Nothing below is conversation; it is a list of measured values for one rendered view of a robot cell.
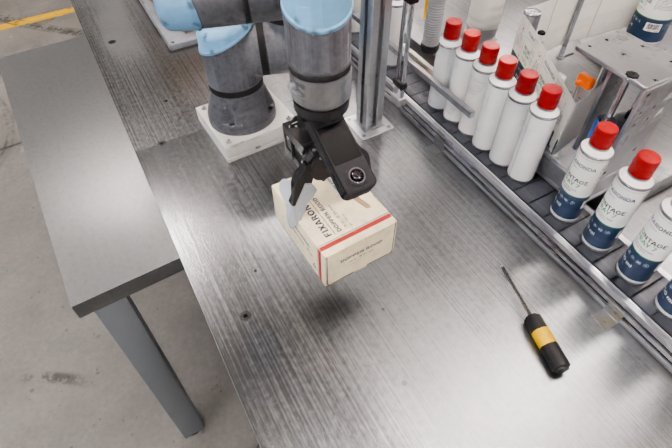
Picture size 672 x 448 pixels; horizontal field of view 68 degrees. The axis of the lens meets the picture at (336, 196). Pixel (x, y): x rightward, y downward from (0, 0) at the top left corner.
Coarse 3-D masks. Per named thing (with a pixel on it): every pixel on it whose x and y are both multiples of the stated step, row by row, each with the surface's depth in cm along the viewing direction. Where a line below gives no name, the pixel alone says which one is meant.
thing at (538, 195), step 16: (416, 80) 120; (416, 96) 116; (432, 112) 112; (448, 128) 108; (464, 144) 105; (480, 160) 102; (496, 176) 99; (528, 192) 96; (544, 192) 96; (544, 208) 93; (560, 224) 90; (576, 224) 90; (576, 240) 88; (592, 256) 86; (608, 256) 86; (608, 272) 83; (656, 272) 83; (624, 288) 81; (640, 288) 81; (656, 288) 81; (640, 304) 79; (656, 320) 77
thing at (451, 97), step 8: (352, 16) 126; (392, 48) 115; (408, 64) 112; (416, 64) 110; (416, 72) 110; (424, 72) 108; (432, 80) 106; (440, 88) 105; (448, 96) 103; (456, 96) 103; (456, 104) 102; (464, 104) 101; (464, 112) 101; (472, 112) 99
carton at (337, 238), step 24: (336, 192) 76; (312, 216) 73; (336, 216) 73; (360, 216) 73; (384, 216) 73; (312, 240) 70; (336, 240) 70; (360, 240) 70; (384, 240) 74; (312, 264) 75; (336, 264) 71; (360, 264) 74
